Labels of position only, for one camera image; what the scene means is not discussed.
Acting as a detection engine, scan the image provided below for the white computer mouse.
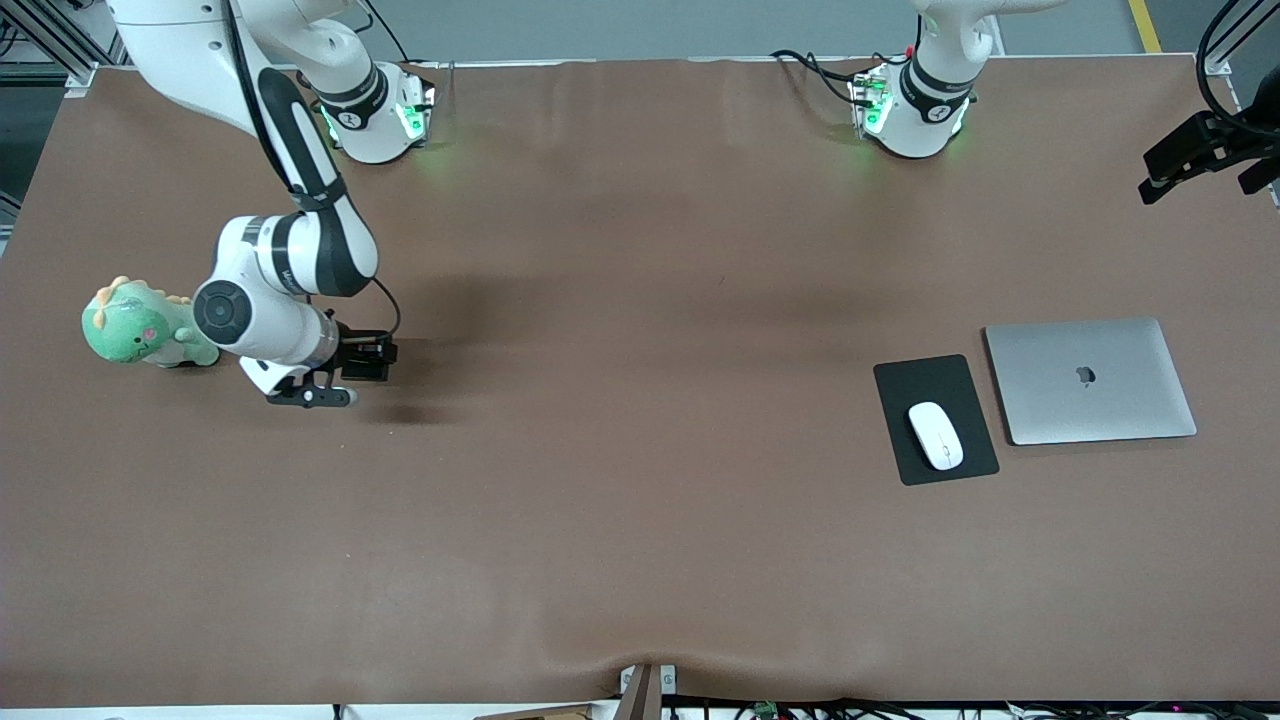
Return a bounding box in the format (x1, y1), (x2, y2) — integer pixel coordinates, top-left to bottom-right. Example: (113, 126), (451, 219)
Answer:
(907, 401), (966, 472)

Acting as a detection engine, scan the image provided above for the black mouse pad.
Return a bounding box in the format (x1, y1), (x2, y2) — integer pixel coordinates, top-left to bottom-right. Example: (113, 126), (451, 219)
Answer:
(873, 354), (1001, 487)

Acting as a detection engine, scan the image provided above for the green plush dinosaur toy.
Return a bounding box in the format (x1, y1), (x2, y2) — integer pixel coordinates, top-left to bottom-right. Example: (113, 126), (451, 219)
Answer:
(82, 276), (221, 369)

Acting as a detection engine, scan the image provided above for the silver laptop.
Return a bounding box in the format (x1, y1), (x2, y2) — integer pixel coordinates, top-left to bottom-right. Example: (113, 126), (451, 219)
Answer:
(984, 318), (1198, 446)

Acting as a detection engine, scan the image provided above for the brown table cover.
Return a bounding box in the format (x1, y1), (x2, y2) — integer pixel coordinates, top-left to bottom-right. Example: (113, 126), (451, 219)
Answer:
(0, 55), (1280, 709)

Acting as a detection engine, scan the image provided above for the black right arm base cable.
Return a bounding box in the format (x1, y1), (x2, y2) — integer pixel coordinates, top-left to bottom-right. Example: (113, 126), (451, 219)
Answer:
(358, 0), (413, 64)

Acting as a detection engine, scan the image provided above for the black arm base cable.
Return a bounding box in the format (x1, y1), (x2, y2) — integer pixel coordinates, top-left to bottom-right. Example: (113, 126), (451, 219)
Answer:
(358, 0), (413, 64)
(769, 49), (883, 108)

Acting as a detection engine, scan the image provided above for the black left arm base cable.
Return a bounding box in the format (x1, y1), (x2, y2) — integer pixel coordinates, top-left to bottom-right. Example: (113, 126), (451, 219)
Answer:
(769, 49), (883, 108)

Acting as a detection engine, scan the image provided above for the aluminium frame profile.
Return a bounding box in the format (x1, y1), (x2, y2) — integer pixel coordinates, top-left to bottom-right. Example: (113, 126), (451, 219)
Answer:
(0, 0), (129, 87)

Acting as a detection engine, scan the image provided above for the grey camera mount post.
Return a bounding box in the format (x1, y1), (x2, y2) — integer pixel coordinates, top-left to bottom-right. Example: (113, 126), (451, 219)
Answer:
(618, 663), (678, 720)

